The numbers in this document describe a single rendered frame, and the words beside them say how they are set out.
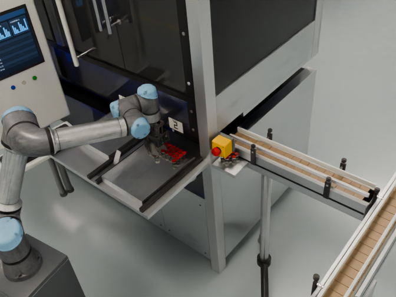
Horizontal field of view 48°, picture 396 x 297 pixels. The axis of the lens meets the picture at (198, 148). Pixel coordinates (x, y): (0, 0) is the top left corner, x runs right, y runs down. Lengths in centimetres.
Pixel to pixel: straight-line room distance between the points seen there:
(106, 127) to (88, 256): 145
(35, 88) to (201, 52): 109
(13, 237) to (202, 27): 103
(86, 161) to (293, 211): 146
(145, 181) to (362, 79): 282
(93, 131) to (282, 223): 167
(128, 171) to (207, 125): 44
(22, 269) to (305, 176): 119
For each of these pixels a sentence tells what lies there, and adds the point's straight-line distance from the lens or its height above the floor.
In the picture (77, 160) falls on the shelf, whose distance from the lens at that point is 219.
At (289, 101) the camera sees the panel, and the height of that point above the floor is 83.
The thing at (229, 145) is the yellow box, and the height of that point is 101.
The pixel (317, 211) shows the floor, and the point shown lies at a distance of 303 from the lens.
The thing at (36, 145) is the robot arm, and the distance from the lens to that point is 156.
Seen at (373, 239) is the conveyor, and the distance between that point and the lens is 173.
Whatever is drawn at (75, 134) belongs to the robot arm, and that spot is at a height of 133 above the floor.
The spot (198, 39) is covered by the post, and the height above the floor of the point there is 150.
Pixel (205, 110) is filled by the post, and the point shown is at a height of 118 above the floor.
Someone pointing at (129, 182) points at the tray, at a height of 88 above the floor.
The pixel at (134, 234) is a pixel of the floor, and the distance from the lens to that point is 295.
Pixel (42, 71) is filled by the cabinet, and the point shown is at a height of 113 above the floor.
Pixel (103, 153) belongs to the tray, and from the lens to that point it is 214.
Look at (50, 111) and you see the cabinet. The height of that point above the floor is 89.
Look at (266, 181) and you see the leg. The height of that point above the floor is 77.
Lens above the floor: 224
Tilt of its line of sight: 40 degrees down
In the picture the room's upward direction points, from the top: 6 degrees counter-clockwise
